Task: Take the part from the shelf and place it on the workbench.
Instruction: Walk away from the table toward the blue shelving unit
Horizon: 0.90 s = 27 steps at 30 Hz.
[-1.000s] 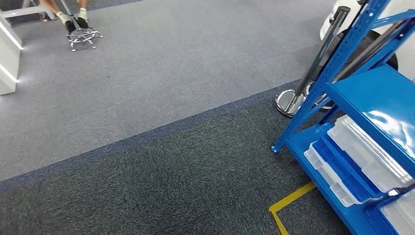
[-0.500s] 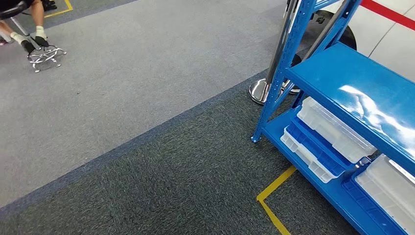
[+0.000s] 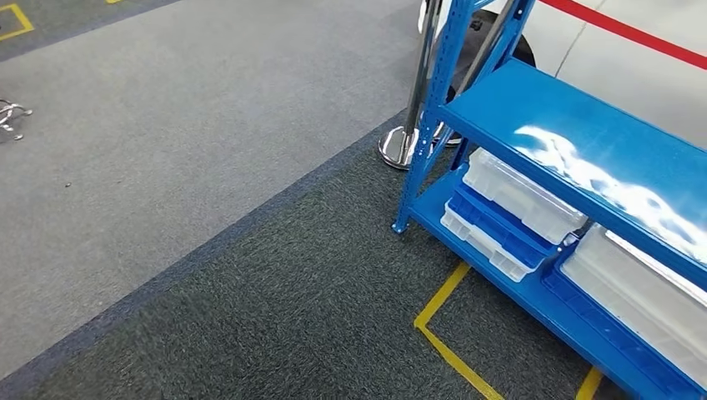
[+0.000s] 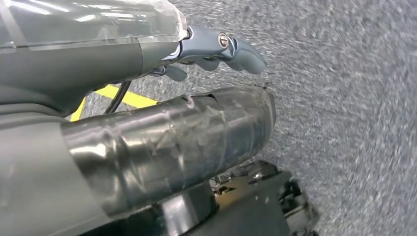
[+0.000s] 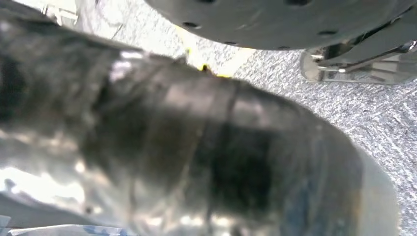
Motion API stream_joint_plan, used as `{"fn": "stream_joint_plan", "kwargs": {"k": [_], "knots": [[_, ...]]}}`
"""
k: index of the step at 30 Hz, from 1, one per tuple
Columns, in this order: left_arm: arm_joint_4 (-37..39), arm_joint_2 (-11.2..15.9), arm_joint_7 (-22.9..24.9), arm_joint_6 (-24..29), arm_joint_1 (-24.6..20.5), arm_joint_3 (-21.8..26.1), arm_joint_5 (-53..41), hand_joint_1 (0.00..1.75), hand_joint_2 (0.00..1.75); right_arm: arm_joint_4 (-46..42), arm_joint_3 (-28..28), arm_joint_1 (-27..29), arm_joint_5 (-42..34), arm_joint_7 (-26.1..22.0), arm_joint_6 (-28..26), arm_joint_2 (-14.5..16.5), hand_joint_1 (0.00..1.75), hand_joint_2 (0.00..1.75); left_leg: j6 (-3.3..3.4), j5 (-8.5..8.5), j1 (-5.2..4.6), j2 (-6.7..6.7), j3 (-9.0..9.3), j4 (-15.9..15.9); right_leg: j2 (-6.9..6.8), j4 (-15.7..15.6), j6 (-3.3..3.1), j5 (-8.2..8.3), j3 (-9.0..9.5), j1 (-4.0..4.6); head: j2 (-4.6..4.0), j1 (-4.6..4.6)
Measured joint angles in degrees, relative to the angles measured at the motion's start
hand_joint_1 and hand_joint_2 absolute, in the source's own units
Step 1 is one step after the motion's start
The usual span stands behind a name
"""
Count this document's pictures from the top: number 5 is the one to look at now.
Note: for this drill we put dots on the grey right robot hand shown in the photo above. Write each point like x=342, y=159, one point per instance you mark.
x=39, y=213

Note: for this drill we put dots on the clear plastic right hand cover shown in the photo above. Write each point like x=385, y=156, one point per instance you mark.
x=65, y=232

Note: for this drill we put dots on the black robot lower body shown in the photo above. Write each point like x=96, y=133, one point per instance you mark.
x=277, y=22

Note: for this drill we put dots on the shiny metal base bracket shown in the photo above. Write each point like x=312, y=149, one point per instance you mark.
x=368, y=70

